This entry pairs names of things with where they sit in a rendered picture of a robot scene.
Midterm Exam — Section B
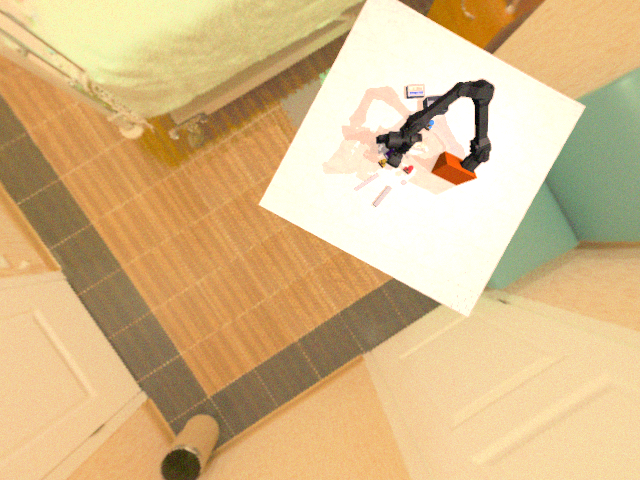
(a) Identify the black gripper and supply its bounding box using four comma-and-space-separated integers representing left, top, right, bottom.
386, 146, 410, 169

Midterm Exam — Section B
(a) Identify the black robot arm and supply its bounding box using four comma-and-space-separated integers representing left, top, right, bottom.
385, 79, 495, 173

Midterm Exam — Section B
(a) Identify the pale pink flat bar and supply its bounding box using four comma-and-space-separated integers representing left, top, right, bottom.
354, 173, 379, 191

